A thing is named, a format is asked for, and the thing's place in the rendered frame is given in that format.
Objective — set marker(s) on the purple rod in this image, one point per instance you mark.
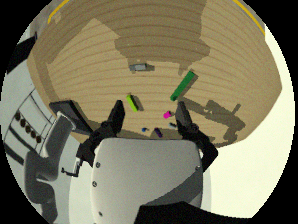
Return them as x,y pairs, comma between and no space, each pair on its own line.
158,132

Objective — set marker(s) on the small magenta block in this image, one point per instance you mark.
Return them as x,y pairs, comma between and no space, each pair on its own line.
166,115

